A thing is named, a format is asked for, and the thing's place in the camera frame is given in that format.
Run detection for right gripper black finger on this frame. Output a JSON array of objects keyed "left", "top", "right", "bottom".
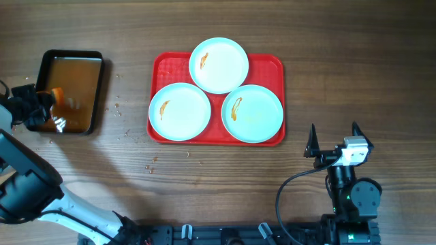
[
  {"left": 352, "top": 121, "right": 374, "bottom": 149},
  {"left": 304, "top": 124, "right": 320, "bottom": 158}
]

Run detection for orange green scrub sponge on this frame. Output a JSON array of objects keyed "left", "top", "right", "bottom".
[{"left": 37, "top": 87, "right": 65, "bottom": 110}]

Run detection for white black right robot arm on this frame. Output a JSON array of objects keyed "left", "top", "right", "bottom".
[{"left": 304, "top": 122, "right": 382, "bottom": 245}]

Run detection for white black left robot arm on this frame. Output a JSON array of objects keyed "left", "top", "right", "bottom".
[{"left": 1, "top": 84, "right": 146, "bottom": 244}]

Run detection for black tray with brown water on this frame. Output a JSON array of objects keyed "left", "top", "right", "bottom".
[{"left": 27, "top": 49, "right": 105, "bottom": 135}]

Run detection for red plastic serving tray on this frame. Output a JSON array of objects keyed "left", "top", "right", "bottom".
[{"left": 150, "top": 52, "right": 285, "bottom": 146}]

